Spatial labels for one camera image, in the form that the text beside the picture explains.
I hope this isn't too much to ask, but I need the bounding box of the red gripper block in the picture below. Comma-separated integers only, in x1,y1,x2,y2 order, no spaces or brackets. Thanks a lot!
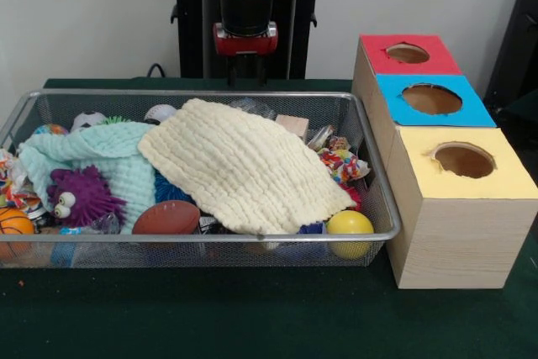
212,21,279,87

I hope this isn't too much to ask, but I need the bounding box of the clear plastic bottle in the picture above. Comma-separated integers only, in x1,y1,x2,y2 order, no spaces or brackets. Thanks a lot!
229,97,278,121

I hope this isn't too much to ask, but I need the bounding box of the clear mesh bin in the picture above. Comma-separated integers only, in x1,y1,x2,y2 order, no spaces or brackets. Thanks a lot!
0,88,401,270

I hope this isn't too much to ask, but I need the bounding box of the wooden box with three holes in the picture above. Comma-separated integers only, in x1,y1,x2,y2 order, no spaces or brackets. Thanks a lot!
351,34,538,291

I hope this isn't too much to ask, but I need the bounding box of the small wooden block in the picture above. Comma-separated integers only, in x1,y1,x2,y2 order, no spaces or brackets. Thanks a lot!
275,114,310,140

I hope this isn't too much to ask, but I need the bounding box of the cream waffle cloth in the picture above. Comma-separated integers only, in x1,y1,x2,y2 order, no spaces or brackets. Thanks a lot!
137,97,357,235

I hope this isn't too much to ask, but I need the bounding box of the white toy baseball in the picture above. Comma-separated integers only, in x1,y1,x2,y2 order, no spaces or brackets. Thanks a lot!
143,103,177,125

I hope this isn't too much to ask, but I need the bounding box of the mint green waffle cloth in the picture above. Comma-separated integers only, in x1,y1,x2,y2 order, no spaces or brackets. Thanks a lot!
17,120,157,234

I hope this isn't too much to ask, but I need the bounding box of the black and white soccer ball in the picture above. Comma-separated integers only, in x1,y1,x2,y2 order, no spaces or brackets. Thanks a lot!
70,111,107,133

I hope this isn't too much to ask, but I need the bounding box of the brown toy football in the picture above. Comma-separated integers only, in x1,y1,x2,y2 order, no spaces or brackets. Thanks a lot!
132,200,202,235

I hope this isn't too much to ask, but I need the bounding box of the yellow ball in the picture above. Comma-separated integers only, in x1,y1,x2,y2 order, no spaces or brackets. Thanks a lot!
326,209,375,260

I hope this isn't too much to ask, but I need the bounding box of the purple spiky monster toy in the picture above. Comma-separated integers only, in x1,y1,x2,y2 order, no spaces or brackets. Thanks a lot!
45,165,128,229

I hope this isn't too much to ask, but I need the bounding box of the dark green table cloth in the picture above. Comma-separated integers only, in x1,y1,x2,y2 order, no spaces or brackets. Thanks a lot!
0,77,538,359

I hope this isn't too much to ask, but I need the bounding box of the black furniture piece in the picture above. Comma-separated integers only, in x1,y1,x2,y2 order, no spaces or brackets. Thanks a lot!
483,0,538,150

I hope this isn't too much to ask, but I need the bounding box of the orange toy basketball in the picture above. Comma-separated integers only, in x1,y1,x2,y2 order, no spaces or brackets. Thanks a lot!
0,207,36,261

